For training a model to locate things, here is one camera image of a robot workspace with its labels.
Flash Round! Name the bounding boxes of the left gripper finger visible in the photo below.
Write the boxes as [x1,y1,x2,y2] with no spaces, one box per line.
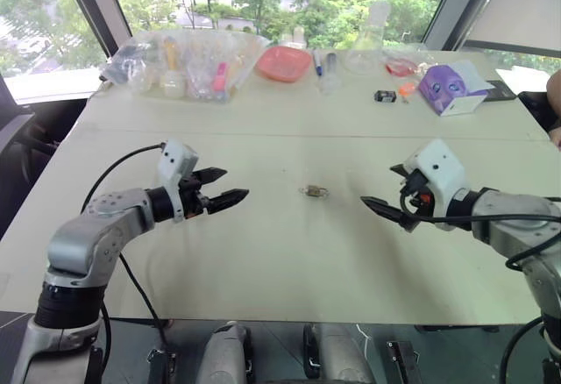
[192,166,229,186]
[205,188,251,216]

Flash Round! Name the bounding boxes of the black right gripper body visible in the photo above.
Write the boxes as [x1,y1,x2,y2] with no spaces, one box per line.
[400,168,434,220]

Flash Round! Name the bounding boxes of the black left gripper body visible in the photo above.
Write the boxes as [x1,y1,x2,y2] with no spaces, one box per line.
[177,172,212,220]

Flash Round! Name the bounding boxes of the purple tissue box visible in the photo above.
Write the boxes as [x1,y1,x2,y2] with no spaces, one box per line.
[417,60,497,118]

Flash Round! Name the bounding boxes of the red item in clear bag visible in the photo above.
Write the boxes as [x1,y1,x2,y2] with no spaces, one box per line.
[384,53,423,79]

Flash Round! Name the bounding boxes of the clear plastic bag of items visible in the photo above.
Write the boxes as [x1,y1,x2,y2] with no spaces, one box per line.
[99,30,271,105]

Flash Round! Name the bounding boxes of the clear glass conical flask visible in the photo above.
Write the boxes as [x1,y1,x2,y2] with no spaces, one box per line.
[343,0,392,77]

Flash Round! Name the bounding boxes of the black flat tablet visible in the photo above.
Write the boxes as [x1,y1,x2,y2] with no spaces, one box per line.
[481,80,519,103]

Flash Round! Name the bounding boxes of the pink plastic bowl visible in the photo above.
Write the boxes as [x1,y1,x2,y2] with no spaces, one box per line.
[255,46,314,83]

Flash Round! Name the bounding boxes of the silver rounded robot leg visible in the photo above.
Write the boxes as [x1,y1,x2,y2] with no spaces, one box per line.
[204,320,256,384]
[302,322,376,384]

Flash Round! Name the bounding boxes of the white paper sheet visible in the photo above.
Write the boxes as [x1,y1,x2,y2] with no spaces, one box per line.
[494,65,552,96]

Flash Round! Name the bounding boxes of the small clear plastic bottles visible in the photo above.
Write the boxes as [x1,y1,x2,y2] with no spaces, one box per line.
[279,25,309,50]

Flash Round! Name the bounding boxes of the person at table edge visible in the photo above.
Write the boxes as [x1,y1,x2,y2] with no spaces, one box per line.
[545,68,561,151]

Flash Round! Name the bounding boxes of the dark grey office chair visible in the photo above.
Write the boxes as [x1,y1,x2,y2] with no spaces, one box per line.
[0,72,60,238]

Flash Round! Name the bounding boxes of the narrow white roller blind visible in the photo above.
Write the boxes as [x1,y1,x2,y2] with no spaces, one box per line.
[461,0,561,51]

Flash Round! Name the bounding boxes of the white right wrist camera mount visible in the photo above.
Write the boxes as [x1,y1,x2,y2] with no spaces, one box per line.
[402,139,472,232]

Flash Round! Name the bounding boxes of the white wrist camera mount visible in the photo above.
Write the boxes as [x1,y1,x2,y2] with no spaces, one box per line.
[402,139,472,232]
[156,139,200,224]

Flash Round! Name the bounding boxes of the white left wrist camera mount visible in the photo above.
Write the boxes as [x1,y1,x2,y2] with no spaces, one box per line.
[156,139,200,224]

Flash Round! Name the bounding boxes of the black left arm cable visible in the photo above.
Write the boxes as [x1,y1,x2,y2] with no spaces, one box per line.
[80,144,173,346]

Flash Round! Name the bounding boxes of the black metal bracket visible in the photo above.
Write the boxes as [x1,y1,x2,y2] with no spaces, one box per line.
[385,338,424,384]
[146,345,177,384]

